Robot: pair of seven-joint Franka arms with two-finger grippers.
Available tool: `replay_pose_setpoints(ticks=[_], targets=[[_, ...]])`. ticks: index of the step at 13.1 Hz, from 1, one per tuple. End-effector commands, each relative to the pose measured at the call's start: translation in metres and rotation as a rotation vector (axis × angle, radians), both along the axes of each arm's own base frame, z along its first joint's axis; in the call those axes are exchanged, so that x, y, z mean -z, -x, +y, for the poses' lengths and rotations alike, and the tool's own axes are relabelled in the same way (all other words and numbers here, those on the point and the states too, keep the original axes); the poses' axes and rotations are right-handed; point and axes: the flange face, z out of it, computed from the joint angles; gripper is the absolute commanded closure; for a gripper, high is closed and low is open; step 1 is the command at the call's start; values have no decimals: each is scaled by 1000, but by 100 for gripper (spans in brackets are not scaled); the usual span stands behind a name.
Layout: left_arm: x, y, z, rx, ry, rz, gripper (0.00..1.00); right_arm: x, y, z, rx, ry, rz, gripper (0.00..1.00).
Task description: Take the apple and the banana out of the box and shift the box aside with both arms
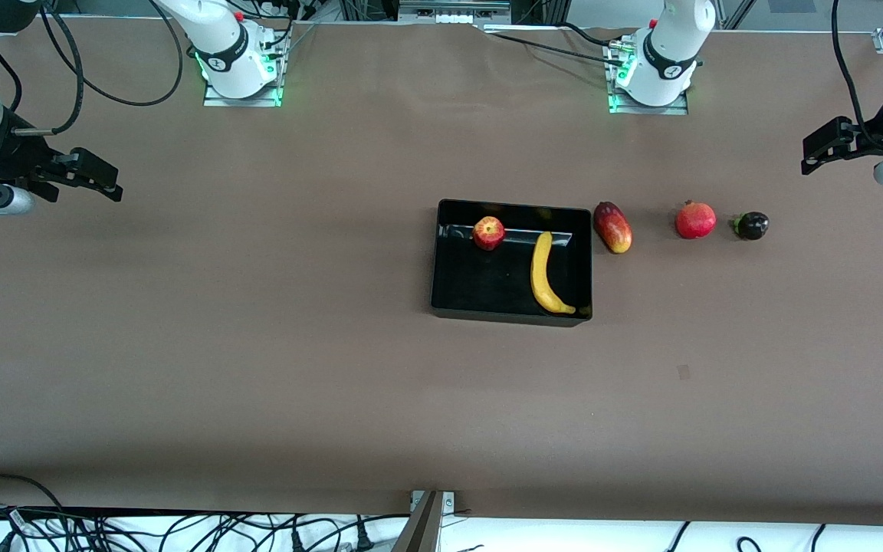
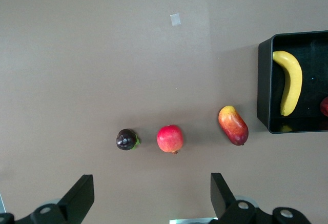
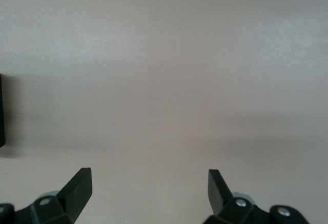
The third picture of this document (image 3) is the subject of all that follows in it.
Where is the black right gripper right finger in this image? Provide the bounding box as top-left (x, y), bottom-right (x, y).
top-left (203, 169), bottom-right (310, 224)

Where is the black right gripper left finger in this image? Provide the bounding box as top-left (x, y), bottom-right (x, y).
top-left (0, 167), bottom-right (93, 224)

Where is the black rectangular plastic box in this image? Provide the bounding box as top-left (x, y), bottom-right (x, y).
top-left (0, 73), bottom-right (6, 148)

